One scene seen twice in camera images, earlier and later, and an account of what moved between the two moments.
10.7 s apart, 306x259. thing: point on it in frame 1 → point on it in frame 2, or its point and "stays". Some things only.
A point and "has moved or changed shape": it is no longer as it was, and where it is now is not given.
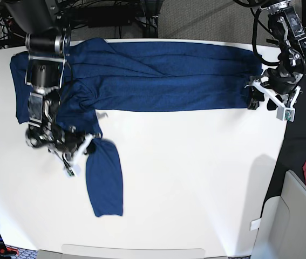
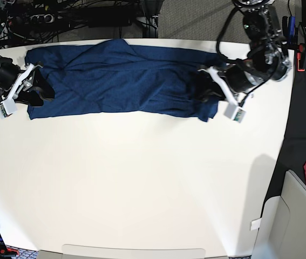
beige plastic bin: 292,225 stays
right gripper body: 284,85 → 235,79
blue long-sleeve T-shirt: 101,75 has moved or changed shape
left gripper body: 69,141 → 11,80
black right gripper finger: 254,97 → 205,81
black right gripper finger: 271,106 → 209,95
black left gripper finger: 91,147 → 30,97
